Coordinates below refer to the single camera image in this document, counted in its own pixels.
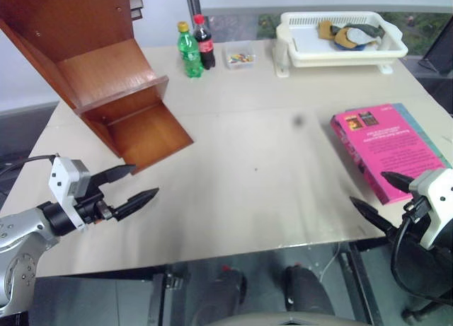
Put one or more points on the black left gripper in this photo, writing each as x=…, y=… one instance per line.
x=92, y=209

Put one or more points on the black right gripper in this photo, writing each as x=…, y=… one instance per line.
x=415, y=259

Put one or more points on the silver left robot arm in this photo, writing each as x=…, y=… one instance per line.
x=21, y=241

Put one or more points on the pink paperback book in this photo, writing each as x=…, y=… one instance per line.
x=393, y=145

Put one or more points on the wooden shelf unit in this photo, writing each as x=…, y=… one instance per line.
x=106, y=78

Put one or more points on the dark rounded shape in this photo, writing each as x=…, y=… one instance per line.
x=306, y=290

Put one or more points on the green plastic soda bottle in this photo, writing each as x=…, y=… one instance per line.
x=191, y=53

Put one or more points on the black angled stand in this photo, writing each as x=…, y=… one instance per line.
x=437, y=53

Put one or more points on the cola bottle with red cap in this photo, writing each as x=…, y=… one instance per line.
x=206, y=46

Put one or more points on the white plastic dish rack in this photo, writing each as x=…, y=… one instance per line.
x=304, y=43

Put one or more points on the clear box of coloured candies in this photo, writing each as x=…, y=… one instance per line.
x=240, y=59

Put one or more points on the grey metal pole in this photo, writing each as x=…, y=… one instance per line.
x=193, y=0

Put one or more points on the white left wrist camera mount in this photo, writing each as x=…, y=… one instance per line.
x=63, y=184

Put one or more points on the black metal table frame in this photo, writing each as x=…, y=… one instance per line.
x=361, y=283

